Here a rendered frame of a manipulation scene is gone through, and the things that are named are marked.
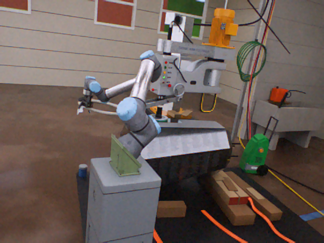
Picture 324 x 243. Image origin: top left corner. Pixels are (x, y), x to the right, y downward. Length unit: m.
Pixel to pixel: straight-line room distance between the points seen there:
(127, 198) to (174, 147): 1.13
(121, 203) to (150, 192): 0.20
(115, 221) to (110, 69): 7.46
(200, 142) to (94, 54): 6.39
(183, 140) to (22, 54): 6.52
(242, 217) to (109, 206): 1.66
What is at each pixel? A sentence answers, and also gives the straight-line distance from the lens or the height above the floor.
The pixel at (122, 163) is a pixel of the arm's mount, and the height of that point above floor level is 0.94.
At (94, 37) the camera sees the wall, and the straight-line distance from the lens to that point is 8.91.
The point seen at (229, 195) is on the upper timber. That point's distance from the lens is 3.17.
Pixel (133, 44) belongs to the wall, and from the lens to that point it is 9.21.
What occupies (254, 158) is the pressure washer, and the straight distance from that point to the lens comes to 4.32.
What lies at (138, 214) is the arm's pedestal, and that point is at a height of 0.60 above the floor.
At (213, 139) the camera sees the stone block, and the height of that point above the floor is 0.77.
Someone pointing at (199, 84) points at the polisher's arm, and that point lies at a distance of 3.22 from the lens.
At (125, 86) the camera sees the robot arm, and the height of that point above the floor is 1.31.
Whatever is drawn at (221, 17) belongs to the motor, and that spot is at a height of 2.06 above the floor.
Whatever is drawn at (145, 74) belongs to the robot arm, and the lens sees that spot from 2.05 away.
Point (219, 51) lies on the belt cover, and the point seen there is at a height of 1.69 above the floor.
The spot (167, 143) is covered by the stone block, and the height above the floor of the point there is 0.73.
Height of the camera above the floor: 1.75
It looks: 17 degrees down
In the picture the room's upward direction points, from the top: 8 degrees clockwise
